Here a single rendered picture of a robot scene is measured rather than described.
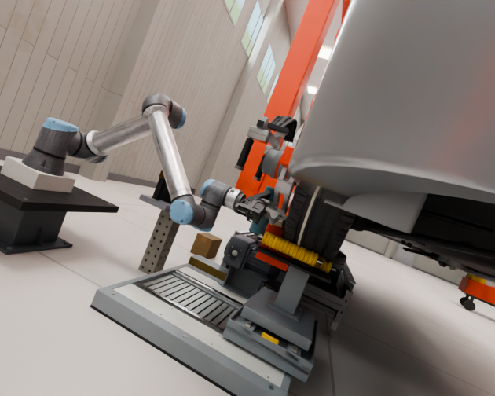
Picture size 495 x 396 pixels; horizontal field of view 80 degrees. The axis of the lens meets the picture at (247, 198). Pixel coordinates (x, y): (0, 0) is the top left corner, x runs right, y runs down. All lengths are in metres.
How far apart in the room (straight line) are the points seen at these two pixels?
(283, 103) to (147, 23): 3.23
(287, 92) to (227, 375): 1.61
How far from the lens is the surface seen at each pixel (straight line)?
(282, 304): 1.42
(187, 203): 1.13
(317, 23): 2.24
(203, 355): 1.20
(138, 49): 4.78
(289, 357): 1.28
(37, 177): 1.74
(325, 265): 1.39
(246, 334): 1.28
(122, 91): 4.66
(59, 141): 1.79
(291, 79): 2.07
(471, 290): 4.11
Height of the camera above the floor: 0.68
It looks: 1 degrees down
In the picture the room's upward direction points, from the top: 22 degrees clockwise
